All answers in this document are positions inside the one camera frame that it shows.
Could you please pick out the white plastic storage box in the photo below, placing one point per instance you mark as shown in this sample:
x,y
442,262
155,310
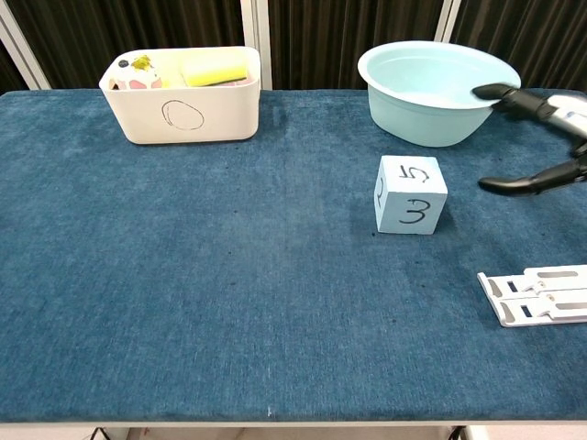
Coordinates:
x,y
220,114

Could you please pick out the blue table cloth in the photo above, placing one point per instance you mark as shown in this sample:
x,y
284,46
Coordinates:
x,y
137,275

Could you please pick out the yellow sponge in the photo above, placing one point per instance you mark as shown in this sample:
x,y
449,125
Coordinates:
x,y
213,73

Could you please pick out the white folding stand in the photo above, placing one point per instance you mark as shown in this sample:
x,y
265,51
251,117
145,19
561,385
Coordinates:
x,y
550,302

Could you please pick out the black pleated curtain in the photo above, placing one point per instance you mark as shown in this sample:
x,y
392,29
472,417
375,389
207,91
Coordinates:
x,y
137,23
527,27
7,73
344,27

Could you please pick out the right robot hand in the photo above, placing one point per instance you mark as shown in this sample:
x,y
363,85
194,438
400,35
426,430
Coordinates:
x,y
532,106

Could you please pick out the light blue plastic basin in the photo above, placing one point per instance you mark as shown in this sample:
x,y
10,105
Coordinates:
x,y
426,124

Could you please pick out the white slanted frame post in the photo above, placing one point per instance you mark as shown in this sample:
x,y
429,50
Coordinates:
x,y
447,20
22,50

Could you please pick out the light blue numbered cube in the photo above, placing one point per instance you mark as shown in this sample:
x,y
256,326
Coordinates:
x,y
413,201

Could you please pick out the white upright frame post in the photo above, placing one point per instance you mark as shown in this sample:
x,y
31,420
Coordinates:
x,y
257,27

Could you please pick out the pink sponge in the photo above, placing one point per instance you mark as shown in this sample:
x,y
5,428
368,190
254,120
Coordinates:
x,y
243,81

